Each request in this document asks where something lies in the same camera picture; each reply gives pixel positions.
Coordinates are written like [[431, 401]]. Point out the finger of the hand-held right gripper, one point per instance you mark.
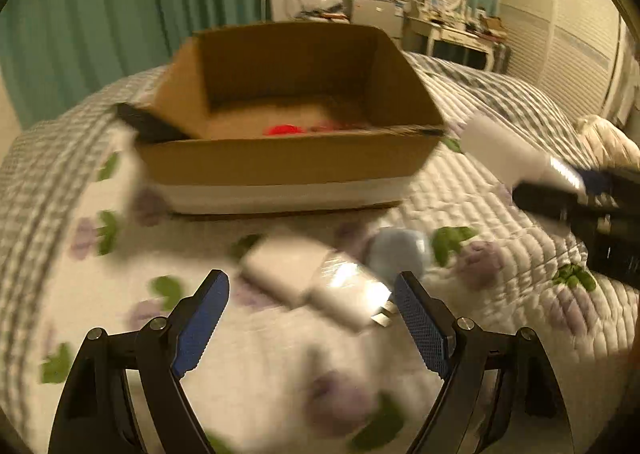
[[575, 177], [542, 201]]

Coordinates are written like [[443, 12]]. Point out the red object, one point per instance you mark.
[[284, 130]]

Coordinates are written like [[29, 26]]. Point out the white rectangular block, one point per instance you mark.
[[500, 147]]

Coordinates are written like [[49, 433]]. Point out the black flat object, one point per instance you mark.
[[145, 123]]

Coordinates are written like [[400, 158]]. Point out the floral quilted blanket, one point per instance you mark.
[[280, 384]]

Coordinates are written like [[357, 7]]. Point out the white plug charger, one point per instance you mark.
[[345, 296]]

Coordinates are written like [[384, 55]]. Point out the white cabinet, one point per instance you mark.
[[375, 14]]

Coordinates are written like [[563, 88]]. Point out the cream pillow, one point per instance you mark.
[[607, 139]]

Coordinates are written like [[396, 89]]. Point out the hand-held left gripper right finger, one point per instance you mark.
[[420, 319]]

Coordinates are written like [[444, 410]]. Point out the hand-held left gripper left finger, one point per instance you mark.
[[200, 319]]

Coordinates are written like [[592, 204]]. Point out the light blue round object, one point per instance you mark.
[[400, 254]]

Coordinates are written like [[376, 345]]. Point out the white dressing table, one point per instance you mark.
[[457, 37]]

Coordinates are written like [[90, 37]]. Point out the brown cardboard box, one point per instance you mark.
[[280, 174]]

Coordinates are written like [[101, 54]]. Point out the white slatted wardrobe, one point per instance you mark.
[[565, 34]]

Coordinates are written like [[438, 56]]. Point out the white flat box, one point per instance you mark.
[[287, 266]]

